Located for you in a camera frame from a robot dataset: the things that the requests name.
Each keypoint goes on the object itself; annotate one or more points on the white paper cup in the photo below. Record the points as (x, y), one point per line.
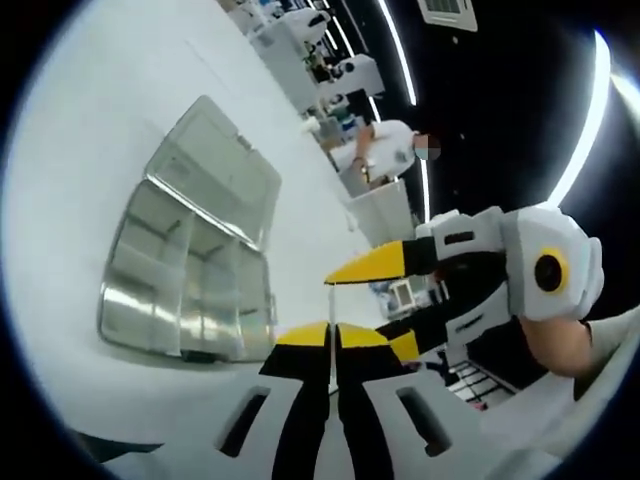
(311, 125)

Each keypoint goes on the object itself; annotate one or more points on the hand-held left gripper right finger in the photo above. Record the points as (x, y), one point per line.
(390, 410)

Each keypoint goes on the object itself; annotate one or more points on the clear grey guide fixture box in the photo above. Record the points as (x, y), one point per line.
(210, 165)

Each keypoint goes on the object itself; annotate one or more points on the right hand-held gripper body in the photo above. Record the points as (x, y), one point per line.
(525, 240)

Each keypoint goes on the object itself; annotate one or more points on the white upright panel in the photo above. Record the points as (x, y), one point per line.
(382, 212)

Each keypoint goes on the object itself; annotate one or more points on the person's light grey shirt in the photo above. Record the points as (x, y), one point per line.
(615, 340)

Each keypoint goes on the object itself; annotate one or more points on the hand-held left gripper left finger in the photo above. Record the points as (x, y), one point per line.
(280, 400)

